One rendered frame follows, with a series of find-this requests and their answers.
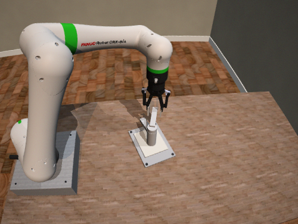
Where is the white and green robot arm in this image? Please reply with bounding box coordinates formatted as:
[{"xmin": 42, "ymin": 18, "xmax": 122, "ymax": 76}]
[{"xmin": 9, "ymin": 23, "xmax": 173, "ymax": 182}]

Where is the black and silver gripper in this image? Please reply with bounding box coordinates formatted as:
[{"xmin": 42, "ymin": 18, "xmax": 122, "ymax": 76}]
[{"xmin": 141, "ymin": 81, "xmax": 170, "ymax": 117}]

